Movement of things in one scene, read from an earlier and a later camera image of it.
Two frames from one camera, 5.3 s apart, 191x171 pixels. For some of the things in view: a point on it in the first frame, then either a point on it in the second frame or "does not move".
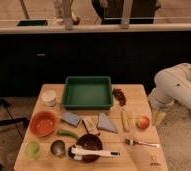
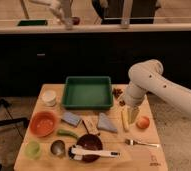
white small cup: [48, 98] does not move
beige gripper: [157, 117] → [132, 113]
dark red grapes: [119, 96] does not move
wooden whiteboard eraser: [91, 122] does not move
